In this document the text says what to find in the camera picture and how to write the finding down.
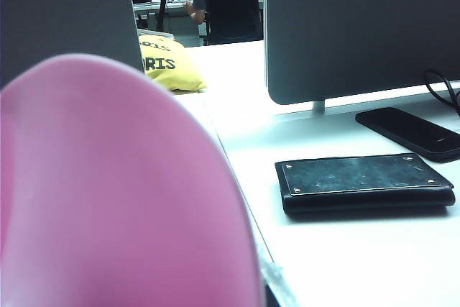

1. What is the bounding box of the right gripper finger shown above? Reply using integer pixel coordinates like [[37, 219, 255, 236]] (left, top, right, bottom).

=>
[[259, 249, 299, 307]]

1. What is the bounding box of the pink plastic bowl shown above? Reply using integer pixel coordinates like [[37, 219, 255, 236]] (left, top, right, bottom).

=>
[[0, 53, 267, 307]]

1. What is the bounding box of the black leather wallet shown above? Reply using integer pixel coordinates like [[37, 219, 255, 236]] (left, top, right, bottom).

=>
[[275, 152, 456, 216]]

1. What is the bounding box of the black smartphone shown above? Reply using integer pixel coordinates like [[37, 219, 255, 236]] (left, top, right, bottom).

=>
[[354, 106, 460, 164]]

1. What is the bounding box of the yellow bag black lettering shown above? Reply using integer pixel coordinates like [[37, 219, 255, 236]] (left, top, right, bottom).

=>
[[138, 32, 208, 93]]

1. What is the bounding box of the grey divider panel white edge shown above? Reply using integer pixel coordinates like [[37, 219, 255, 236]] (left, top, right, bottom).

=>
[[264, 0, 460, 112]]

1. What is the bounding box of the black office chair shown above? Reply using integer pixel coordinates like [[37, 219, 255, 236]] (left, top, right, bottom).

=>
[[203, 0, 265, 46]]

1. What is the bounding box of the grey desk divider panel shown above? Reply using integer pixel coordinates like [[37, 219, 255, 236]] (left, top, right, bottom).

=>
[[0, 0, 144, 88]]

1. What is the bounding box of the black cable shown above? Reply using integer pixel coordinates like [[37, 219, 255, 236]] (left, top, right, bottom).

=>
[[423, 68, 460, 118]]

